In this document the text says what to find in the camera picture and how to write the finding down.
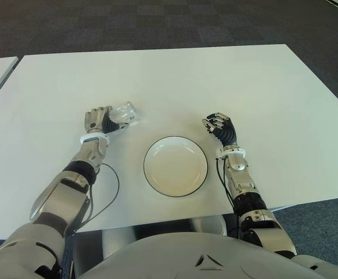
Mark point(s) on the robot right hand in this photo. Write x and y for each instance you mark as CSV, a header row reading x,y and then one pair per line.
x,y
228,133

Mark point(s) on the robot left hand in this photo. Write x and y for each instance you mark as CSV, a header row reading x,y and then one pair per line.
x,y
97,120

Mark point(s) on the clear plastic water bottle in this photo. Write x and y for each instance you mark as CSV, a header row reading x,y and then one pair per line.
x,y
125,113

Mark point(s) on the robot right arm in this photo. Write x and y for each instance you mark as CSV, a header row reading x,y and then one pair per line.
x,y
246,189

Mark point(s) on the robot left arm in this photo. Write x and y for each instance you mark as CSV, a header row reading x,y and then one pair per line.
x,y
58,197

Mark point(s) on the white plate with black rim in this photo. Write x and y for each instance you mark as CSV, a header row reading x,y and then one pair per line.
x,y
176,166

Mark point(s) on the grey robot torso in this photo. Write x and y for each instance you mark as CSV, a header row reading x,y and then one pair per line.
x,y
204,255

